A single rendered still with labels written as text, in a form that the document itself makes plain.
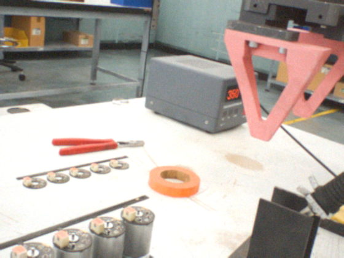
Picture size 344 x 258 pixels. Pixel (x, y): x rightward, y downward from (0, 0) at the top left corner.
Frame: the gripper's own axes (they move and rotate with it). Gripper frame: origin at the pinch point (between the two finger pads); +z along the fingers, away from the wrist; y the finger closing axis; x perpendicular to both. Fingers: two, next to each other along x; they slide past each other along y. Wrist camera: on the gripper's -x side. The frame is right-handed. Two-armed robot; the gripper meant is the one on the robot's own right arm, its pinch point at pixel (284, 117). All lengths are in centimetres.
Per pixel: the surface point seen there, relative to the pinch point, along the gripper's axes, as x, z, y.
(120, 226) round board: -5.5, 7.2, 12.9
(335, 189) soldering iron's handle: 5.3, 4.1, 0.8
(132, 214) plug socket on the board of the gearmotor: -5.4, 6.6, 11.7
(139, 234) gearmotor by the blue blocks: -4.7, 8.1, 11.5
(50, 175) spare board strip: -22.7, 12.8, 3.0
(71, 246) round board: -6.0, 7.0, 17.0
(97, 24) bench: -252, 37, -260
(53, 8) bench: -207, 19, -167
